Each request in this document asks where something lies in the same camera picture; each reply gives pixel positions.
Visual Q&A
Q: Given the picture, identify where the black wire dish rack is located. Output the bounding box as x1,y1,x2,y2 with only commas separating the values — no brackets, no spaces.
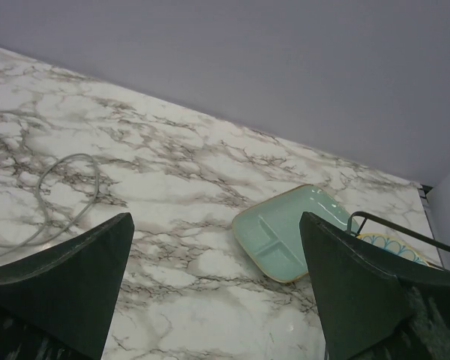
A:
345,211,450,270

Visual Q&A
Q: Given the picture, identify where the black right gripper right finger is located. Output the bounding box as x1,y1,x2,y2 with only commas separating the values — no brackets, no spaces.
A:
299,212,450,359

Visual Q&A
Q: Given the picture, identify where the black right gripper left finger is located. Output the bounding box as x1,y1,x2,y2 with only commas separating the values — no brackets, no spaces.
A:
0,213,134,359

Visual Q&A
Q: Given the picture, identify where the yellow blue patterned bowl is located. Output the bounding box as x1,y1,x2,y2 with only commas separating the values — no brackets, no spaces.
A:
357,232,429,266

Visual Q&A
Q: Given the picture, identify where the teal divided tray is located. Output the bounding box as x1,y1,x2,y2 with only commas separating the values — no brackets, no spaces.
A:
232,184,350,284

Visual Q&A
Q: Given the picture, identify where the grey headphone cable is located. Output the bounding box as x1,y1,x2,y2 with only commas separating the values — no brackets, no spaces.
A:
0,153,100,263

